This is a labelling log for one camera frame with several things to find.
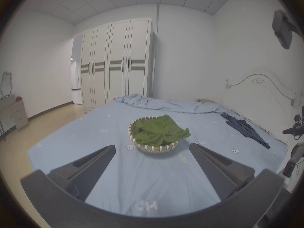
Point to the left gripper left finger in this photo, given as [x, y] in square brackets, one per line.
[95, 168]

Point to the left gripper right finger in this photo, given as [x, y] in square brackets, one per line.
[218, 172]

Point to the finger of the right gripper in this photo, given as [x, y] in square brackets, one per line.
[289, 131]

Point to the green shorts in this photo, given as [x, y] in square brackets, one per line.
[159, 132]

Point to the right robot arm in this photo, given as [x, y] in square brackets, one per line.
[298, 151]

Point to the bed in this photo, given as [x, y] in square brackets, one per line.
[95, 136]

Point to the dark blue garment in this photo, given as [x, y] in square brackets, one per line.
[244, 129]

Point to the round woven basket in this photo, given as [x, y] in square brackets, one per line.
[152, 149]

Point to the pale blue quilt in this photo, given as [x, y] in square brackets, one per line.
[166, 104]

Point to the white dressing table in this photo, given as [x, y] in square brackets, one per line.
[16, 113]

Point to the small red object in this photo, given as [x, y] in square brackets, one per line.
[19, 99]

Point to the white wardrobe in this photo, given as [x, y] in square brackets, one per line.
[118, 63]

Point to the white wavy framed mirror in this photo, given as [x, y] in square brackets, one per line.
[6, 84]

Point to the white wall socket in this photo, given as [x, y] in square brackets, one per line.
[227, 83]

